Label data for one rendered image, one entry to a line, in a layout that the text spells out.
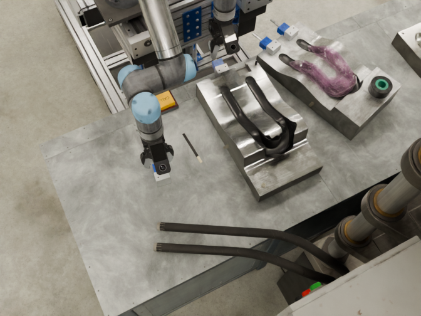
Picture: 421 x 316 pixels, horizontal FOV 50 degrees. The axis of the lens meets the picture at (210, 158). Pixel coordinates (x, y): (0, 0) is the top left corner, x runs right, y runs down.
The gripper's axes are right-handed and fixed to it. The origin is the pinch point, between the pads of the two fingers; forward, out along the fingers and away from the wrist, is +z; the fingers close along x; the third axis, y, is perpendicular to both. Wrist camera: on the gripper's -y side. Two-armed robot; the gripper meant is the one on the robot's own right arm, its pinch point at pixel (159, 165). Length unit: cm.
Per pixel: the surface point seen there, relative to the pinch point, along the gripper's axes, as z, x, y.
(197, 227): 7.1, -5.9, -22.7
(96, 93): 92, 19, 103
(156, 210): 13.0, 5.5, -10.5
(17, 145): 92, 69, 82
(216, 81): 6.3, -31.3, 30.3
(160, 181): 8.4, 1.2, -2.2
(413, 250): -53, -38, -58
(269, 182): 7.1, -34.6, -15.3
